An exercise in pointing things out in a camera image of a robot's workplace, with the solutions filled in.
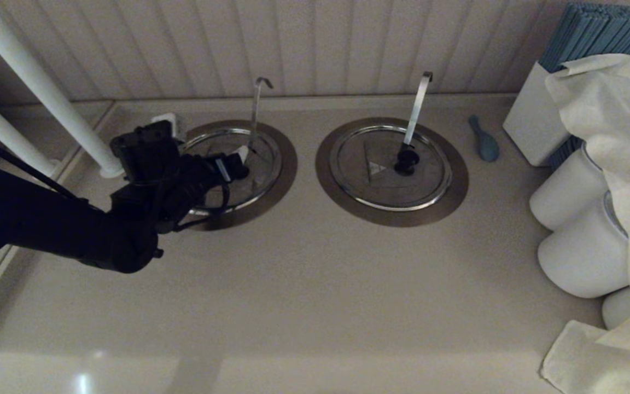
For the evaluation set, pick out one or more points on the cream cloth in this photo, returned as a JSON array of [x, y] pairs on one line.
[[621, 137]]

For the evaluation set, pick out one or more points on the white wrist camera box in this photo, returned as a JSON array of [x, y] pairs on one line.
[[164, 117]]

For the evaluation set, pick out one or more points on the blue ridged packet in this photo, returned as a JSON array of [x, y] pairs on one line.
[[564, 153]]

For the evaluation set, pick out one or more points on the white cylindrical jar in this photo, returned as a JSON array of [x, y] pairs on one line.
[[616, 311], [580, 257], [564, 191]]

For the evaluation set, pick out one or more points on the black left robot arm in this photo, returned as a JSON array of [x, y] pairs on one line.
[[30, 219]]

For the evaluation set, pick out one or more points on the steel hinged lid black knob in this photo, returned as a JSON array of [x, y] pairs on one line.
[[266, 164], [419, 180]]

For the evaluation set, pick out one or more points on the white rectangular holder box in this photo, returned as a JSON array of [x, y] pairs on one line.
[[531, 125]]

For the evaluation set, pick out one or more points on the small blue plastic spoon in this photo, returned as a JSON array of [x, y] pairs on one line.
[[487, 148]]

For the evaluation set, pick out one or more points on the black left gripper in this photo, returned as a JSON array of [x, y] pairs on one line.
[[162, 175]]

